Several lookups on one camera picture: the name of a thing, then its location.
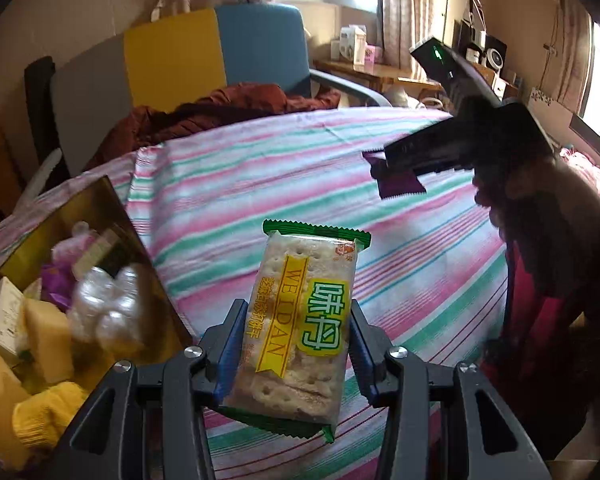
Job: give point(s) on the person's right forearm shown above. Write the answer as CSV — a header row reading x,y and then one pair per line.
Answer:
x,y
585,250

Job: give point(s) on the dark red cloth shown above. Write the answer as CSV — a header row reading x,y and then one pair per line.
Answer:
x,y
205,115

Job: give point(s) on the black speaker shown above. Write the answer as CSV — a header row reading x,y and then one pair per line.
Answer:
x,y
495,55

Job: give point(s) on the wooden desk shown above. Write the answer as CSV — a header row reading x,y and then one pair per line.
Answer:
x,y
375,75

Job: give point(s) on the clear plastic bubble pack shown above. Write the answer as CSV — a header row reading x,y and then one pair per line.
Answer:
x,y
110,310

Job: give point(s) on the pink box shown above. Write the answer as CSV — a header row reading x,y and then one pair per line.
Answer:
x,y
373,57

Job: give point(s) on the pink marshmallow pack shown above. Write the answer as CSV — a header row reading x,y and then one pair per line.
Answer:
x,y
72,247

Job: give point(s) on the person's red clothing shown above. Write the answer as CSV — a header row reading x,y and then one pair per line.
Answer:
x,y
540,310

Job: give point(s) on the yellow cupcake packet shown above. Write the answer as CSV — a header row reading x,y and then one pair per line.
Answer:
x,y
45,412

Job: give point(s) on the person's right hand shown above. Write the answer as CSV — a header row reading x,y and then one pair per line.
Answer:
x,y
545,180

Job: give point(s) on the white carton box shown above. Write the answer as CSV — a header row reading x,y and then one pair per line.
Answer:
x,y
5,310

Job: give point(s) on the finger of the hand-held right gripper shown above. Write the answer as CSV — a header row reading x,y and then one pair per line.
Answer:
x,y
420,147
445,167

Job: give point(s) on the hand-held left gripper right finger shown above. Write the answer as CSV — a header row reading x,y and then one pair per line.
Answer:
x,y
362,365

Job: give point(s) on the white chair armrest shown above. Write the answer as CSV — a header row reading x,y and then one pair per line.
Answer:
x,y
42,175

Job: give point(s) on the black rolled mat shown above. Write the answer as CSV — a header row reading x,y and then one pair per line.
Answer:
x,y
37,105

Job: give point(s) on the white milk carton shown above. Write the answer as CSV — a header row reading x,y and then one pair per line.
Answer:
x,y
352,42

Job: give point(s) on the green cracker packet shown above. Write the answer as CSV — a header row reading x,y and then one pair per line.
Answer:
x,y
300,310

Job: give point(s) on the pale snack packet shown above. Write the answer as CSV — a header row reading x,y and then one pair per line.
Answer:
x,y
100,252

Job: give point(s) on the grey yellow blue chair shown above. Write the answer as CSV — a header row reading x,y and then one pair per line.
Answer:
x,y
170,60

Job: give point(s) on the striped tablecloth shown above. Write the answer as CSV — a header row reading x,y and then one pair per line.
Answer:
x,y
290,160

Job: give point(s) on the gold tin box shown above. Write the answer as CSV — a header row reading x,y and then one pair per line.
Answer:
x,y
40,230

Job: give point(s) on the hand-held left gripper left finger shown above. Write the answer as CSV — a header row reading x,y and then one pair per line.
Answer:
x,y
230,355

